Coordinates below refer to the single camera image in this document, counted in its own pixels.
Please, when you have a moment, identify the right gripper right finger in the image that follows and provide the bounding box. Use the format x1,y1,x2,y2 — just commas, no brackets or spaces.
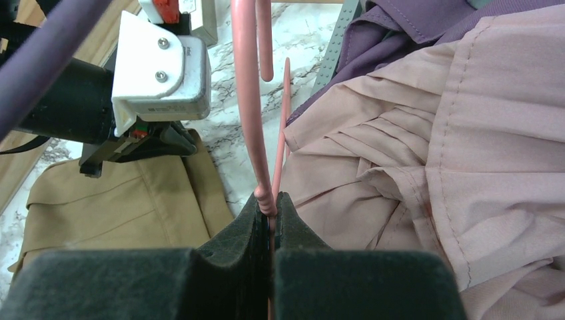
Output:
273,192,466,319

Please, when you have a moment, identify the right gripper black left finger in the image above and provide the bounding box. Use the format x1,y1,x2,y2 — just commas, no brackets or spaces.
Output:
1,197,269,319

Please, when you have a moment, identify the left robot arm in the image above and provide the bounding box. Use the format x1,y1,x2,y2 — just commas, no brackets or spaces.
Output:
1,1,211,178

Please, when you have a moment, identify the pink skirt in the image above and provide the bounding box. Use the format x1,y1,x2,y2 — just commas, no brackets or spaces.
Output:
281,3,564,319

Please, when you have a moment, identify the brown skirt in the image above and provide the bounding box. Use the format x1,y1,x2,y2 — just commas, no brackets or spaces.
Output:
9,130,234,274

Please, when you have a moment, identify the wooden clothes rack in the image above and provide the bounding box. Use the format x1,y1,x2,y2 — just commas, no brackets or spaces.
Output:
1,1,141,209

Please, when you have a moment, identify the pink wire hanger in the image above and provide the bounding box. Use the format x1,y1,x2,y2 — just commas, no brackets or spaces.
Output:
231,1,285,319

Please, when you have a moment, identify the purple garment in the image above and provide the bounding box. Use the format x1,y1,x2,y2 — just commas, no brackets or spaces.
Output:
287,0,560,123

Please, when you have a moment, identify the white perforated basket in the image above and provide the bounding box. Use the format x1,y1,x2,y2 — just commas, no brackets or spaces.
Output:
311,0,362,96

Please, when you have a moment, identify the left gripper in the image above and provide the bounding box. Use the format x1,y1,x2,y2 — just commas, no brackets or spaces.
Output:
79,120,197,178

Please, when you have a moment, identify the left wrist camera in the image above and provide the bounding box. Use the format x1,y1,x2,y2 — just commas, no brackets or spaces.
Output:
111,1,211,137

